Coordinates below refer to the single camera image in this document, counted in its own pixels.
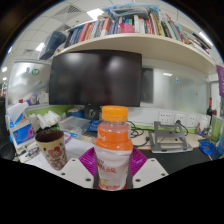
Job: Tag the white paper sheet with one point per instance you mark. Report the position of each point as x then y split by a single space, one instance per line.
78 146

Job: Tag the grey metal laptop stand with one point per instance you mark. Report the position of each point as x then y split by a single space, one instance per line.
170 141

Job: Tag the black computer monitor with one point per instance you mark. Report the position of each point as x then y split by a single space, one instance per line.
96 78

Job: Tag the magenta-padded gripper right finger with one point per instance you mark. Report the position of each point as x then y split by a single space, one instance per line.
148 171

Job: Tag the patterned paper cup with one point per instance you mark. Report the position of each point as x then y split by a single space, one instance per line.
53 153

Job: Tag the clear plastic box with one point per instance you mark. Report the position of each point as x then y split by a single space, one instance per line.
75 124

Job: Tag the orange-capped drink bottle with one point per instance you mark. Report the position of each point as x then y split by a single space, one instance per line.
113 146

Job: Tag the beige shelf unit with books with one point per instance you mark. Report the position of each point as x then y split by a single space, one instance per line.
140 41

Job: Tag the white wall socket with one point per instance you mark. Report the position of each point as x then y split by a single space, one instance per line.
165 118
192 120
180 119

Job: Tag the stack of white napkins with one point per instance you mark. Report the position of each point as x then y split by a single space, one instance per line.
45 120

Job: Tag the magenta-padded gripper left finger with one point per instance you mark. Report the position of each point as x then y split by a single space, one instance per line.
76 171

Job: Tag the small blue box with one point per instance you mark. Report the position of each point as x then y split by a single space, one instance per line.
94 126

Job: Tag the white round container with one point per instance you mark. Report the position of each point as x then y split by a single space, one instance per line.
204 123

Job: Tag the blue purple tissue pack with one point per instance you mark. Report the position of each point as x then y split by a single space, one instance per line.
22 134

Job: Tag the dark wine bottle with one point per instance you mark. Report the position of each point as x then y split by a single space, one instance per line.
210 113

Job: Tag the black red-edged desk mat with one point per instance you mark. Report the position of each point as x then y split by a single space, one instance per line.
180 160

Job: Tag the green round sticker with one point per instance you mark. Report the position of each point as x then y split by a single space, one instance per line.
35 72

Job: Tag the ceiling light panels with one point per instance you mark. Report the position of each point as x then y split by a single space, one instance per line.
95 13

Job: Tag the blue open tissue box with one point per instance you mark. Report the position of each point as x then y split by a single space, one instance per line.
16 111

